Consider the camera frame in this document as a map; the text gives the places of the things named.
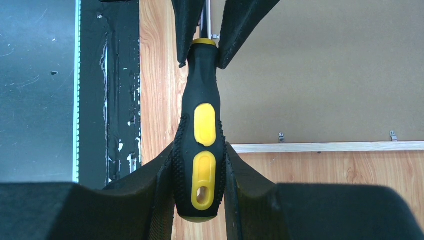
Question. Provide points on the pink picture frame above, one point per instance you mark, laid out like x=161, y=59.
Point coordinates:
x=328, y=76

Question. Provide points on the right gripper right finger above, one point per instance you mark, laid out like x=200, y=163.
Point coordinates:
x=258, y=209

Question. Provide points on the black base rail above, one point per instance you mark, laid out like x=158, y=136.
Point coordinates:
x=107, y=130

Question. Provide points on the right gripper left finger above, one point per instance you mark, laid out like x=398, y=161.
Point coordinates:
x=139, y=206

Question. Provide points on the yellow black screwdriver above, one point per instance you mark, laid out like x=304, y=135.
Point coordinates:
x=199, y=148

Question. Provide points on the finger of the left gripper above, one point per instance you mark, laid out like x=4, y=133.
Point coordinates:
x=187, y=15
x=240, y=18

